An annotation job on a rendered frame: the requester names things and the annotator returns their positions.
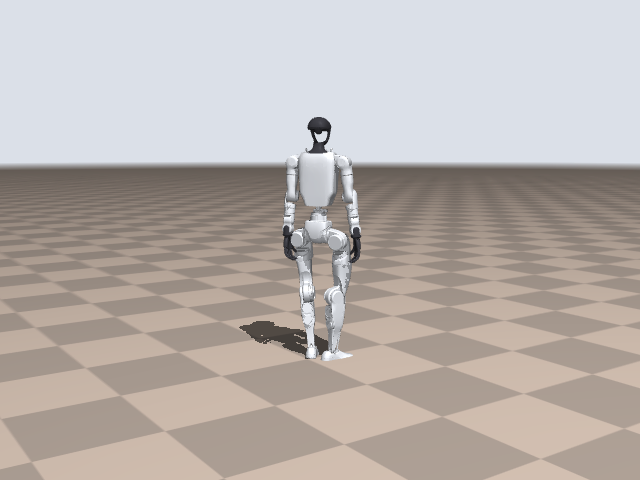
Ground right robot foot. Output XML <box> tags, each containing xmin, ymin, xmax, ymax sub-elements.
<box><xmin>321</xmin><ymin>349</ymin><xmax>353</xmax><ymax>361</ymax></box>

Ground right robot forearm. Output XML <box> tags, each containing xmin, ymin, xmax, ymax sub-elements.
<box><xmin>346</xmin><ymin>190</ymin><xmax>361</xmax><ymax>235</ymax></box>

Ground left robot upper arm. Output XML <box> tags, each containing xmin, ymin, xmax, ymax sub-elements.
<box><xmin>286</xmin><ymin>154</ymin><xmax>300</xmax><ymax>202</ymax></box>

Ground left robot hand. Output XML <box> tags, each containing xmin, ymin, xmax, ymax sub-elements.
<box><xmin>283</xmin><ymin>225</ymin><xmax>298</xmax><ymax>260</ymax></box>

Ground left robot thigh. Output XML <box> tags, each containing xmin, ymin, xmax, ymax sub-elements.
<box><xmin>291</xmin><ymin>227</ymin><xmax>316</xmax><ymax>302</ymax></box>

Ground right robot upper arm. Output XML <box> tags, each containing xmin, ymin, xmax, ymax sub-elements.
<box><xmin>334</xmin><ymin>154</ymin><xmax>354</xmax><ymax>203</ymax></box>

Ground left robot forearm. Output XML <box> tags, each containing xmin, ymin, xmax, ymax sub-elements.
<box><xmin>282</xmin><ymin>191</ymin><xmax>296</xmax><ymax>234</ymax></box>

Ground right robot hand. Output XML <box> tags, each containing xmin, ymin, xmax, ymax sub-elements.
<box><xmin>349</xmin><ymin>227</ymin><xmax>361</xmax><ymax>263</ymax></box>

